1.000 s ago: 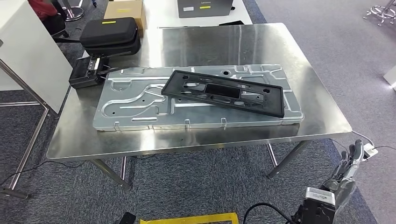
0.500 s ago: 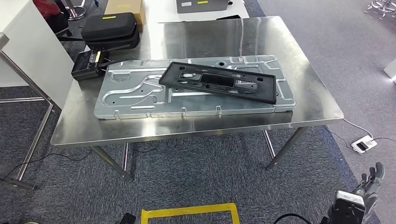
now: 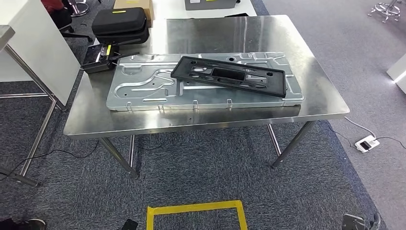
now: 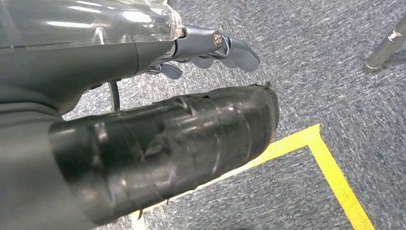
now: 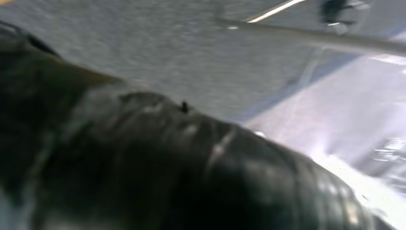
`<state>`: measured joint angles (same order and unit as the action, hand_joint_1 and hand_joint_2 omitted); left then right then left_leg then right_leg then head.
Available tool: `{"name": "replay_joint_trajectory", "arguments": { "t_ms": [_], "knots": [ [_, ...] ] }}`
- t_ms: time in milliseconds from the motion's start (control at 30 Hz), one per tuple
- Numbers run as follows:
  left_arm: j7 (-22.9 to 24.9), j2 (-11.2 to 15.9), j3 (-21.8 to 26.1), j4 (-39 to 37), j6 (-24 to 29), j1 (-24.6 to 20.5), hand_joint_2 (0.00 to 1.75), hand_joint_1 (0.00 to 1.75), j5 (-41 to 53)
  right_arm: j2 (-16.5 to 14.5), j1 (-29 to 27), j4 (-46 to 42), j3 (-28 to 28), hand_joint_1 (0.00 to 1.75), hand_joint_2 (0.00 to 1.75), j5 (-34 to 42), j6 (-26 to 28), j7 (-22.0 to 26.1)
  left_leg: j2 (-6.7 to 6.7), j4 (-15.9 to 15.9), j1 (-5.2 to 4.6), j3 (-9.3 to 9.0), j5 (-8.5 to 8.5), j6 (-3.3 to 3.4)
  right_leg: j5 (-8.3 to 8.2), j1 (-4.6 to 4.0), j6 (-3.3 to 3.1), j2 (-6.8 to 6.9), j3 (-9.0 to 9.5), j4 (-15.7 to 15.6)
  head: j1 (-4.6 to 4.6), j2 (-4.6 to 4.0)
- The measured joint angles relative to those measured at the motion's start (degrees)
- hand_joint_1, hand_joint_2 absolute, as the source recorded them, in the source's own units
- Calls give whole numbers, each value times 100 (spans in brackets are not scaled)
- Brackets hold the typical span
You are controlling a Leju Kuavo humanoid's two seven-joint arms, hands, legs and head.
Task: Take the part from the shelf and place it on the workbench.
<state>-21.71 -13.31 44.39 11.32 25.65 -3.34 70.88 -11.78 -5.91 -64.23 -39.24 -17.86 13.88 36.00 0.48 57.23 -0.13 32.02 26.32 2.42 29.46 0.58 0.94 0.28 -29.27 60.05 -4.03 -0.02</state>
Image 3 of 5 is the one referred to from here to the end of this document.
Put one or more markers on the stainless steel workbench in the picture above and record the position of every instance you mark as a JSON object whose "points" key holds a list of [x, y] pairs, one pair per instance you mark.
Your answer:
{"points": [[206, 117]]}

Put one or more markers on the stamped grey metal plate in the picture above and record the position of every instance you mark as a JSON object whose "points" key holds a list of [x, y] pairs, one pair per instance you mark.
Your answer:
{"points": [[142, 92]]}

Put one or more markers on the chrome stool base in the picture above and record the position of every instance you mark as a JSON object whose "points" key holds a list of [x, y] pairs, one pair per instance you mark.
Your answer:
{"points": [[385, 9], [79, 9]]}

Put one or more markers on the black zippered hard case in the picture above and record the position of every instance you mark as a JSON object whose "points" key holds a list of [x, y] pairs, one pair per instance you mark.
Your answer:
{"points": [[119, 22]]}

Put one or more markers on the black device with yellow label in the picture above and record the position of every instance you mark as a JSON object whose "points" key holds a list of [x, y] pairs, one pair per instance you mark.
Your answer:
{"points": [[93, 62]]}

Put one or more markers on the steel table with white panel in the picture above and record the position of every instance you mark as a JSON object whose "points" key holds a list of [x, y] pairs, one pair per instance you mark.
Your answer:
{"points": [[41, 47]]}

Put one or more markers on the person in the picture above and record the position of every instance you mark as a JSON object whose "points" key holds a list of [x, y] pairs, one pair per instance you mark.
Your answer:
{"points": [[52, 4], [6, 223]]}

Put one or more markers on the white power strip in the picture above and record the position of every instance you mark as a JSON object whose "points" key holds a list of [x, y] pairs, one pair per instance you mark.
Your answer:
{"points": [[367, 144]]}

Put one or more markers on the black plastic panel part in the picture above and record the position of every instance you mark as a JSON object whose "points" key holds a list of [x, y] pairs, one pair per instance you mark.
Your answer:
{"points": [[277, 85]]}

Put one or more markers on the white furniture block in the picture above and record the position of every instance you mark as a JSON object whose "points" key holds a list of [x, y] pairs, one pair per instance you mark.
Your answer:
{"points": [[398, 71]]}

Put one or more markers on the black office chair base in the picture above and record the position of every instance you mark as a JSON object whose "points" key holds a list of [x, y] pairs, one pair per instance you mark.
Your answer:
{"points": [[77, 35]]}

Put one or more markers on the grey flat box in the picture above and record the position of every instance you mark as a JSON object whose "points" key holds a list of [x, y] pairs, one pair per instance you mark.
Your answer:
{"points": [[209, 3]]}

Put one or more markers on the person's left shoe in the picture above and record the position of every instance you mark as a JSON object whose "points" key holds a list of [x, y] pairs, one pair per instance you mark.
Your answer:
{"points": [[35, 223]]}

